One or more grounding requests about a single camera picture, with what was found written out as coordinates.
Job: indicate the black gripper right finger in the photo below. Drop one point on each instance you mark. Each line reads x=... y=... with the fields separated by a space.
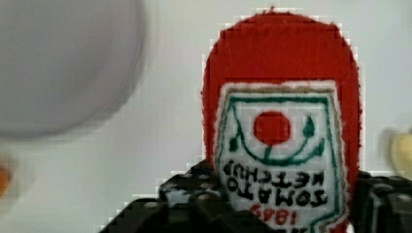
x=382 y=204

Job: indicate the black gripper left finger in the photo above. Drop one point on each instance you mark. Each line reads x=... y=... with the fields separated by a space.
x=193 y=202

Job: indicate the red ketchup bottle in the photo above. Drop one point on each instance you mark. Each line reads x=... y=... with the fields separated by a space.
x=282 y=121

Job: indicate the peeled banana toy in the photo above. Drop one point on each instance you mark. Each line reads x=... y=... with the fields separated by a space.
x=401 y=154

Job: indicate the purple round plate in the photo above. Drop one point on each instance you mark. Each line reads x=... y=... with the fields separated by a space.
x=65 y=61

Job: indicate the orange slice toy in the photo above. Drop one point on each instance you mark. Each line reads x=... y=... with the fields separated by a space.
x=5 y=177

